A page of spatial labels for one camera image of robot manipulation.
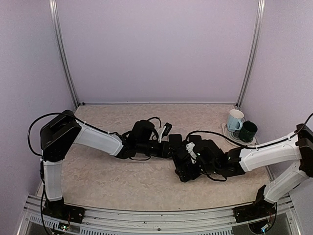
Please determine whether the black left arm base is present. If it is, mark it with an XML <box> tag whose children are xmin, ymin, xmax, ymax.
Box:
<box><xmin>43</xmin><ymin>198</ymin><xmax>85</xmax><ymax>224</ymax></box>

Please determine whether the aluminium front rail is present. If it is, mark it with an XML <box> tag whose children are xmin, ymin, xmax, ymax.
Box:
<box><xmin>23</xmin><ymin>193</ymin><xmax>298</xmax><ymax>235</ymax></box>

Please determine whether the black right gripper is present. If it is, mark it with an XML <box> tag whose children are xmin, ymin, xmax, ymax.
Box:
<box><xmin>175</xmin><ymin>159</ymin><xmax>220</xmax><ymax>182</ymax></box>

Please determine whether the black phone silver frame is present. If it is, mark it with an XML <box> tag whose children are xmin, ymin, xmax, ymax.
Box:
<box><xmin>168</xmin><ymin>134</ymin><xmax>183</xmax><ymax>149</ymax></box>

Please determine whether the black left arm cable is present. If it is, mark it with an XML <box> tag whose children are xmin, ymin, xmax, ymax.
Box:
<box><xmin>27</xmin><ymin>112</ymin><xmax>162</xmax><ymax>157</ymax></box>

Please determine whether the purple phone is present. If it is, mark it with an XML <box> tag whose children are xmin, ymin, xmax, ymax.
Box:
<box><xmin>188</xmin><ymin>135</ymin><xmax>202</xmax><ymax>144</ymax></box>

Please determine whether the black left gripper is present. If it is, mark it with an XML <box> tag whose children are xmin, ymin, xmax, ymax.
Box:
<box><xmin>137</xmin><ymin>140</ymin><xmax>179</xmax><ymax>158</ymax></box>

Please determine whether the aluminium corner post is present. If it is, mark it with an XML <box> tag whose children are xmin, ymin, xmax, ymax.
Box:
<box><xmin>236</xmin><ymin>0</ymin><xmax>266</xmax><ymax>109</ymax></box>
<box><xmin>49</xmin><ymin>0</ymin><xmax>80</xmax><ymax>109</ymax></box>

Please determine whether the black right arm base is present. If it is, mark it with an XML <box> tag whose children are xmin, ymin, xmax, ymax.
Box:
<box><xmin>233</xmin><ymin>185</ymin><xmax>276</xmax><ymax>223</ymax></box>

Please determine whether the light blue ceramic mug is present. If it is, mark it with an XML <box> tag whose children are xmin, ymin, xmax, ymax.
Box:
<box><xmin>226</xmin><ymin>109</ymin><xmax>244</xmax><ymax>132</ymax></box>

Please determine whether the white saucer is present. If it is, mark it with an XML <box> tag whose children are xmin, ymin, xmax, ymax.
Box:
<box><xmin>221</xmin><ymin>123</ymin><xmax>257</xmax><ymax>146</ymax></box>

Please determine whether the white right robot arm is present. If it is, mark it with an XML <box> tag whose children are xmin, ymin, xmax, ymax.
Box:
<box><xmin>172</xmin><ymin>124</ymin><xmax>313</xmax><ymax>217</ymax></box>

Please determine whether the aluminium left corner post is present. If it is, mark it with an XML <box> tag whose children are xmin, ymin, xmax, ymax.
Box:
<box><xmin>49</xmin><ymin>0</ymin><xmax>80</xmax><ymax>109</ymax></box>

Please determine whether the dark green cup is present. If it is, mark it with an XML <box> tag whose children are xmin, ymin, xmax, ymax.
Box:
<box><xmin>239</xmin><ymin>120</ymin><xmax>258</xmax><ymax>142</ymax></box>

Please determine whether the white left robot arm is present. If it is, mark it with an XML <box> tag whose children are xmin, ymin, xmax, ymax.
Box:
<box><xmin>40</xmin><ymin>110</ymin><xmax>172</xmax><ymax>218</ymax></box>

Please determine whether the aluminium right corner post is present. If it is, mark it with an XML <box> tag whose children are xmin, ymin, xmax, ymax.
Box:
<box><xmin>236</xmin><ymin>0</ymin><xmax>266</xmax><ymax>109</ymax></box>

